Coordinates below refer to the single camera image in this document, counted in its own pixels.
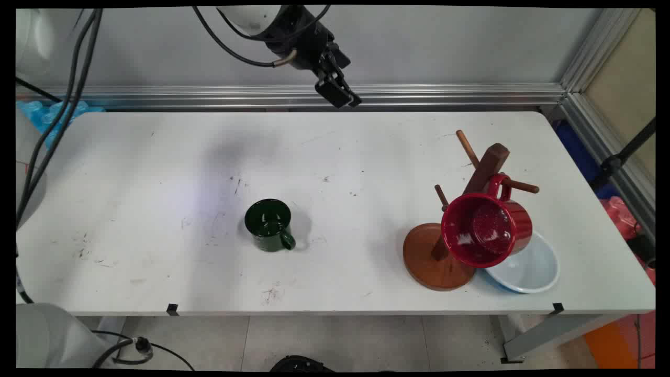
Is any black object on floor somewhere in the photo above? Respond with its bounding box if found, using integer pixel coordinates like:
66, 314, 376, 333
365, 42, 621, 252
270, 355, 336, 372

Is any dark green enamel mug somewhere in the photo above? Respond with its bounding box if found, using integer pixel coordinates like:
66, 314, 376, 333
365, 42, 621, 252
244, 198, 297, 253

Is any black floor cable with plug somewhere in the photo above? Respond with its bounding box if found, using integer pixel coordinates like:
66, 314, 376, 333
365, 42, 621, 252
92, 330, 195, 371

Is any brown wooden mug tree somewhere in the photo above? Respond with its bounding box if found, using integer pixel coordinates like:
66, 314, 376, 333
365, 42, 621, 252
403, 129, 540, 292

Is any black cable with metal plug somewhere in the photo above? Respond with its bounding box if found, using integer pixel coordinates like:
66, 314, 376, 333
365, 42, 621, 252
193, 5, 298, 68

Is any orange square tag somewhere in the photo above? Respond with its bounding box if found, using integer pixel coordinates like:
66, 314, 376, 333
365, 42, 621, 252
584, 314, 642, 369

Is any red speckled enamel mug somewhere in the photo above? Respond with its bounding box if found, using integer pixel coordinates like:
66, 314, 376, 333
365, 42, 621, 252
441, 173, 533, 269

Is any short aluminium frame rail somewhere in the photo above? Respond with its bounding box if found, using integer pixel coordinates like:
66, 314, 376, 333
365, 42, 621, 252
560, 92, 656, 247

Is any light blue bowl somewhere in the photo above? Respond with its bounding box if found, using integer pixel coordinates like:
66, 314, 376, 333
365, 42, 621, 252
479, 230, 561, 294

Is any grey table leg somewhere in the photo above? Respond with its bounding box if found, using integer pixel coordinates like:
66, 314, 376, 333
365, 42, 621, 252
497, 314, 626, 363

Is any black tripod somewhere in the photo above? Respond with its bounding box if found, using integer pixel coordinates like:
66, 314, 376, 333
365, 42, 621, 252
590, 118, 656, 190

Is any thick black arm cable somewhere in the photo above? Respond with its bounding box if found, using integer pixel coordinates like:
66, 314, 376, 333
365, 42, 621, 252
16, 8, 104, 228
16, 8, 97, 220

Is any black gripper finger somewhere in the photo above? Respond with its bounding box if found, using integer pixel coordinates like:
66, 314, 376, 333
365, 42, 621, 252
335, 65, 363, 108
315, 52, 352, 109

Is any aluminium frame post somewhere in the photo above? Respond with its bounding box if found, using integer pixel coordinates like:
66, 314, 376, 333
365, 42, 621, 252
560, 8, 642, 95

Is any blue box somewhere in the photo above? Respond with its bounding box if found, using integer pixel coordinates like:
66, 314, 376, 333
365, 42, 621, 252
552, 120, 600, 181

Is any blue bubble wrap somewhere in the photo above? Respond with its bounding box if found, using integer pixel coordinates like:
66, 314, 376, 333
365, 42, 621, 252
18, 99, 105, 152

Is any long aluminium frame rail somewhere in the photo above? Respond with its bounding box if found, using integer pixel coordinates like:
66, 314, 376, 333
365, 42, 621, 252
16, 83, 568, 112

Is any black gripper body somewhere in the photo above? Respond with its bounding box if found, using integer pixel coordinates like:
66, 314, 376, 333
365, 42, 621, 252
262, 5, 333, 71

